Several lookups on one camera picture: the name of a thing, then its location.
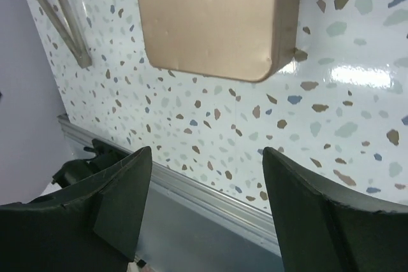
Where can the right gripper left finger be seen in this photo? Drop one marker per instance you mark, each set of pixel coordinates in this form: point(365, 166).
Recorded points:
point(92, 225)

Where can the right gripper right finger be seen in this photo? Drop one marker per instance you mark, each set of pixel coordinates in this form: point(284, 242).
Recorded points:
point(324, 226)

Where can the square tin lid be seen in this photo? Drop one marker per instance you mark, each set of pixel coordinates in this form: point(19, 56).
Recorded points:
point(232, 39)

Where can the aluminium front rail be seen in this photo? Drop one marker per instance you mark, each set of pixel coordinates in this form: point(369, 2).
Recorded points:
point(240, 218)

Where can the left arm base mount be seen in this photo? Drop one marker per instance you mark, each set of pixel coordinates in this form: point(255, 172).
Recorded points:
point(73, 171)

